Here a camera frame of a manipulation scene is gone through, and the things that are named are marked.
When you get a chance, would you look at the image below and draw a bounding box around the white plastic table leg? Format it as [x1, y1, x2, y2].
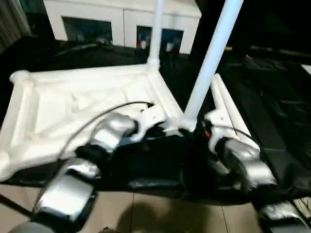
[147, 0, 166, 71]
[210, 77, 243, 140]
[215, 74, 259, 149]
[179, 0, 245, 132]

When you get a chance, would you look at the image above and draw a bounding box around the white plastic table top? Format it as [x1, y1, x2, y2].
[0, 63, 196, 182]

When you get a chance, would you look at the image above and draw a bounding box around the white cabinet with glass doors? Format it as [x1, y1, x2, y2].
[43, 0, 202, 54]

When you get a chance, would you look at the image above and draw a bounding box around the dark cabinet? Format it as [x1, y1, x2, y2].
[196, 0, 311, 51]

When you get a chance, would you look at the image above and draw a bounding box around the grey curtain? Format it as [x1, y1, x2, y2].
[0, 0, 32, 53]

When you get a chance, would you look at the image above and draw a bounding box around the black right camera cable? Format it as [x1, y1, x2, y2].
[211, 123, 265, 156]

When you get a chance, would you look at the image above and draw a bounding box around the black work table frame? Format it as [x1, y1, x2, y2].
[0, 194, 31, 218]

